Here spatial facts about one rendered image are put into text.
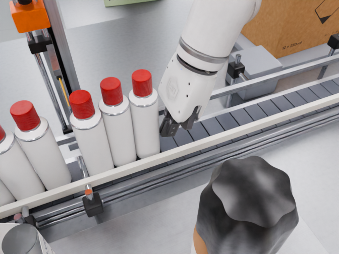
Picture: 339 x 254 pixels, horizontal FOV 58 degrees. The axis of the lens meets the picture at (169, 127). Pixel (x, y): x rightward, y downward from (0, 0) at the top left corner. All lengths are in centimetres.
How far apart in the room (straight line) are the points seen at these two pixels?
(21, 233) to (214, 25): 36
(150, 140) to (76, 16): 75
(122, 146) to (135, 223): 14
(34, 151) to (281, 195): 39
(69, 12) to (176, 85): 81
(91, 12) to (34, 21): 77
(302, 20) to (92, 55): 62
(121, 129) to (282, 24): 56
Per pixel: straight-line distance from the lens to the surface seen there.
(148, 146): 60
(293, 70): 77
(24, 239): 39
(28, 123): 50
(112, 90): 49
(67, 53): 59
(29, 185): 59
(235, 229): 26
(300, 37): 101
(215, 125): 71
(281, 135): 75
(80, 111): 48
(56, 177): 59
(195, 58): 48
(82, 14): 125
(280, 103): 80
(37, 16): 48
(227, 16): 46
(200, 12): 47
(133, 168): 59
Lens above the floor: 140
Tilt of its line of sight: 48 degrees down
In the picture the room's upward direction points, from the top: straight up
